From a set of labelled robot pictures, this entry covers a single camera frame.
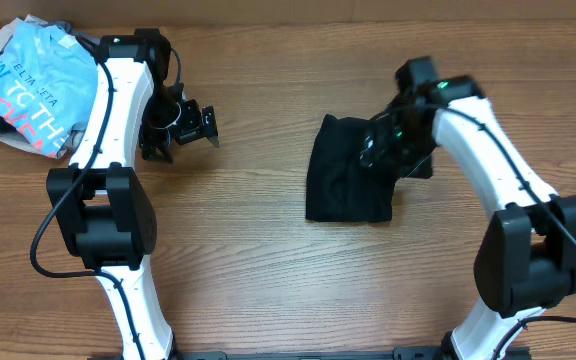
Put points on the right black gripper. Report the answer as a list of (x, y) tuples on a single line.
[(376, 148)]

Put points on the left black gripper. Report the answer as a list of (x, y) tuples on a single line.
[(152, 139)]

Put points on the black t-shirt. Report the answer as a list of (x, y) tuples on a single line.
[(338, 188)]

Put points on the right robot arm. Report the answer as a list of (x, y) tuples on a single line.
[(526, 263)]

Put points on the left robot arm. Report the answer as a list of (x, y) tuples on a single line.
[(103, 212)]

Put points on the light blue printed t-shirt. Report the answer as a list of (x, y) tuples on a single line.
[(48, 82)]

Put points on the grey folded garment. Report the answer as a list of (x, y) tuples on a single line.
[(88, 43)]

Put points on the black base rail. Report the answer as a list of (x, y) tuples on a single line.
[(308, 355)]

